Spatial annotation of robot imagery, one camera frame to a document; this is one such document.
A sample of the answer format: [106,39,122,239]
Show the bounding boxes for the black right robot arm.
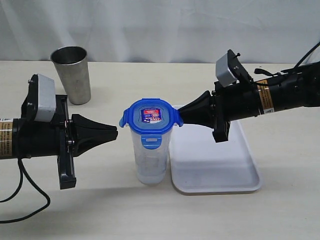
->
[178,62,320,143]

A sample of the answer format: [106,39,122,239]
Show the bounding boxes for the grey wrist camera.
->
[215,49,240,88]
[34,74,56,123]

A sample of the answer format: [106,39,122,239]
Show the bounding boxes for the stainless steel cup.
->
[50,45,91,105]

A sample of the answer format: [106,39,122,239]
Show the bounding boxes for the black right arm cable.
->
[254,41,320,83]

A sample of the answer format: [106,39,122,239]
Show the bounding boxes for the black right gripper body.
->
[212,75,262,143]

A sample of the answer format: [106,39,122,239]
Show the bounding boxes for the white fabric backdrop curtain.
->
[0,0,320,64]

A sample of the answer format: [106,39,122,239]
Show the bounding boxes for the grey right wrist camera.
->
[215,49,240,88]

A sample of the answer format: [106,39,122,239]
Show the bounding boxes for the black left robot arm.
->
[0,73,118,190]

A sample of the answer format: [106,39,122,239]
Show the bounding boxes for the blue plastic lid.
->
[119,98,184,150]

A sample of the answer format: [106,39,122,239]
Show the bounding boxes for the white plastic tray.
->
[169,120,262,195]

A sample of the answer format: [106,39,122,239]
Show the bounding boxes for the clear plastic tall container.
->
[131,130,172,185]

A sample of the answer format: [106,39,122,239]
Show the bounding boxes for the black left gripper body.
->
[12,74,77,190]

